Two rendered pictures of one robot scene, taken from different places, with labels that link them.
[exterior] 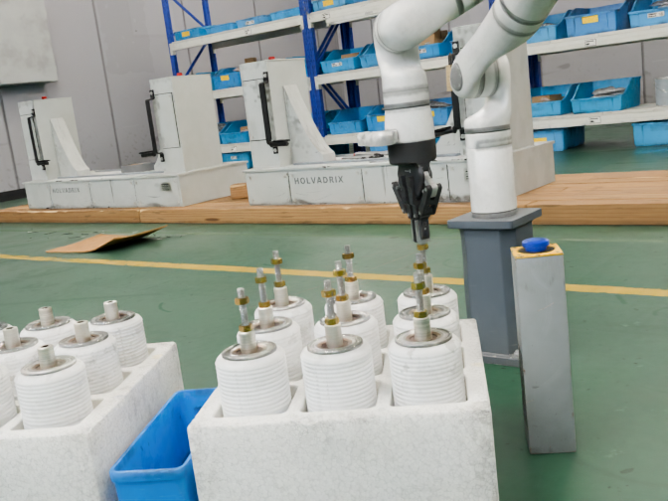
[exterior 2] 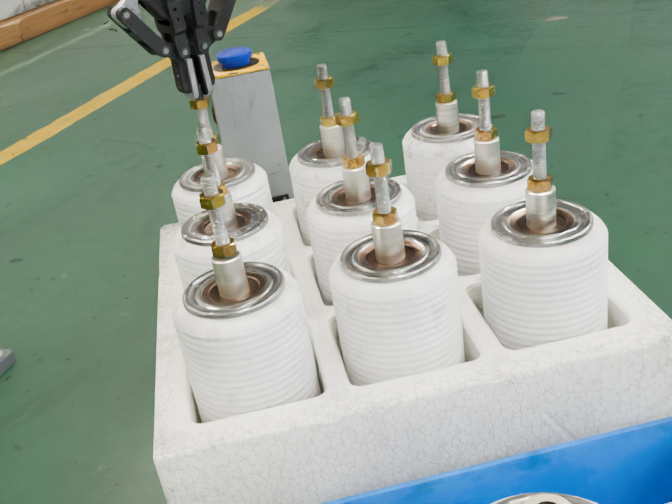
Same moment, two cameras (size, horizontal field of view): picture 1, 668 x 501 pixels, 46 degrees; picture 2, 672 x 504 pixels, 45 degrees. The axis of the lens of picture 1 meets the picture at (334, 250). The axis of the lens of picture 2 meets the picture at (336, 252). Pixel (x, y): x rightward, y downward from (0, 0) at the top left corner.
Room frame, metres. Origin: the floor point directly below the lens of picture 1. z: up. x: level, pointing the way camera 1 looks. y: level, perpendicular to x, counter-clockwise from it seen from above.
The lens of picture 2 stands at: (1.32, 0.62, 0.54)
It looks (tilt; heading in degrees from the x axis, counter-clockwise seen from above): 27 degrees down; 255
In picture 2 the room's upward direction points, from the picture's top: 10 degrees counter-clockwise
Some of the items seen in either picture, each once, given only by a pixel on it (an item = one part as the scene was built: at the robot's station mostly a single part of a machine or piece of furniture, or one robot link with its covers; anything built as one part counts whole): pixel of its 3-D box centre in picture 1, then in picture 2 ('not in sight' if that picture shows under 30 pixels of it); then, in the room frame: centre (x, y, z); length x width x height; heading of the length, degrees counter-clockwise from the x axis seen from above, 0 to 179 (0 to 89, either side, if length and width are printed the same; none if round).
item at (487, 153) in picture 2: (333, 335); (487, 155); (1.01, 0.01, 0.26); 0.02 x 0.02 x 0.03
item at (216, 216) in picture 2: (277, 272); (218, 225); (1.26, 0.10, 0.30); 0.01 x 0.01 x 0.08
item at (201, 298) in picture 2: (282, 304); (234, 290); (1.26, 0.10, 0.25); 0.08 x 0.08 x 0.01
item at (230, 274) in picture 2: (281, 296); (230, 275); (1.26, 0.10, 0.26); 0.02 x 0.02 x 0.03
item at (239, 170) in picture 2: (426, 291); (217, 175); (1.23, -0.14, 0.25); 0.08 x 0.08 x 0.01
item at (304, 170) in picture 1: (384, 117); not in sight; (3.85, -0.32, 0.45); 1.45 x 0.57 x 0.74; 51
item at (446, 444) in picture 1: (357, 420); (381, 348); (1.13, 0.00, 0.09); 0.39 x 0.39 x 0.18; 81
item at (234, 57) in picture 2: (535, 246); (235, 59); (1.16, -0.30, 0.32); 0.04 x 0.04 x 0.02
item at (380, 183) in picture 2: (262, 292); (382, 193); (1.15, 0.11, 0.30); 0.01 x 0.01 x 0.08
